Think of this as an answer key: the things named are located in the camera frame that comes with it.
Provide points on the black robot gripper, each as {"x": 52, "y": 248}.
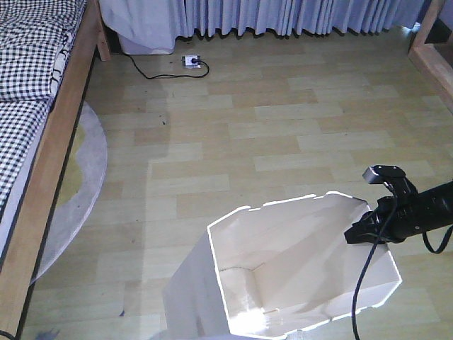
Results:
{"x": 391, "y": 221}

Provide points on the white plastic trash bin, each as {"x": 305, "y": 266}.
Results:
{"x": 262, "y": 273}

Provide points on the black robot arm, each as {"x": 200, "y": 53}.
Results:
{"x": 436, "y": 204}

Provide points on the floor power socket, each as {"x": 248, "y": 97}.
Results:
{"x": 191, "y": 61}

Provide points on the grey round rug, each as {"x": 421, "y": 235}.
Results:
{"x": 81, "y": 185}

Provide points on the white pleated curtain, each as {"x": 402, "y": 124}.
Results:
{"x": 152, "y": 27}

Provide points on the black white checkered bedding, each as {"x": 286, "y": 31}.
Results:
{"x": 36, "y": 38}

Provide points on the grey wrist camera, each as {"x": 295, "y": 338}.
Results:
{"x": 378, "y": 174}

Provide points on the wooden furniture frame right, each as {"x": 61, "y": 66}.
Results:
{"x": 432, "y": 59}

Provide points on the wooden bed frame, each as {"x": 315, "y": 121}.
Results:
{"x": 28, "y": 238}

